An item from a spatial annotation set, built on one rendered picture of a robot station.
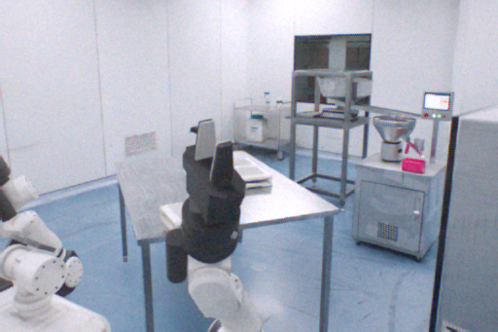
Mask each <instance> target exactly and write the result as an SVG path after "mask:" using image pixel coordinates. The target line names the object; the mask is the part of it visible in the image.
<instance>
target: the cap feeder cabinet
mask: <svg viewBox="0 0 498 332"><path fill-rule="evenodd" d="M380 153H381V152H376V153H375V154H373V155H370V156H368V157H367V158H366V159H363V160H362V161H360V162H359V163H355V167H356V168H355V195H354V208H353V220H352V234H351V235H352V236H353V238H354V239H356V240H357V242H356V243H355V244H356V245H361V243H360V242H359V240H363V241H366V242H369V243H371V244H377V245H380V246H383V247H386V248H389V249H395V250H397V251H400V252H403V253H408V254H410V255H414V256H416V257H417V259H415V262H417V263H420V262H421V261H420V260H419V257H423V255H424V254H425V253H426V252H427V249H428V248H430V246H431V244H432V243H435V242H434V240H435V238H436V237H437V236H438V235H439V231H440V224H441V217H442V210H443V195H444V187H445V175H446V167H447V162H443V161H437V160H435V162H434V163H430V159H420V158H416V157H410V156H404V155H403V159H406V158H409V159H419V160H425V161H426V166H425V170H424V171H423V172H422V173H417V172H411V171H402V162H403V160H399V161H391V162H390V163H387V160H384V159H381V158H380Z"/></svg>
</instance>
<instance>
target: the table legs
mask: <svg viewBox="0 0 498 332"><path fill-rule="evenodd" d="M118 192H119V204H120V216H121V228H122V254H123V261H124V262H127V243H126V230H125V200H124V197H123V195H122V189H121V186H120V183H119V181H118ZM334 217H335V216H324V234H323V251H322V286H321V303H320V320H319V332H328V326H329V310H330V279H331V264H332V248H333V232H334ZM242 237H243V230H239V233H238V242H239V243H242ZM141 256H142V285H143V300H144V315H145V329H146V332H155V324H154V308H153V292H152V276H151V245H150V244H149V245H141Z"/></svg>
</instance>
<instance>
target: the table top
mask: <svg viewBox="0 0 498 332"><path fill-rule="evenodd" d="M233 158H234V159H245V158H248V159H250V160H251V161H253V163H256V164H257V165H258V166H260V167H261V168H263V169H264V170H265V171H267V172H269V174H271V175H273V178H271V182H273V186H271V187H269V186H268V187H253V188H246V189H245V196H244V200H243V202H242V204H241V205H240V225H239V230H244V229H253V228H259V227H264V226H269V225H278V224H284V223H289V222H294V221H299V220H309V219H314V218H318V217H324V216H335V215H338V212H339V208H337V207H335V206H334V205H333V204H330V203H328V202H326V200H322V198H320V197H318V196H316V195H314V193H312V192H310V191H308V190H306V189H305V188H303V187H302V186H301V185H299V184H298V183H295V182H294V181H293V180H291V179H289V178H287V177H286V176H285V175H282V174H281V173H279V172H278V171H275V170H274V169H273V168H271V167H269V166H267V165H265V164H264V163H261V162H260V161H259V160H257V159H255V158H253V157H252V156H251V155H249V154H247V153H245V152H244V151H233ZM114 168H115V171H116V173H117V175H118V181H119V183H120V186H121V189H122V195H123V197H124V202H125V208H126V210H127V212H128V216H129V218H130V224H131V226H132V229H133V232H134V236H135V239H136V242H137V245H149V244H154V243H159V242H164V241H165V235H166V233H167V232H168V231H170V230H169V229H167V228H166V225H164V224H163V223H162V221H161V220H160V218H159V214H160V210H159V206H160V205H165V204H174V203H182V202H184V201H185V200H186V199H187V197H188V196H189V195H188V193H187V175H185V173H184V172H183V156H178V157H169V158H159V159H142V160H132V161H123V162H114Z"/></svg>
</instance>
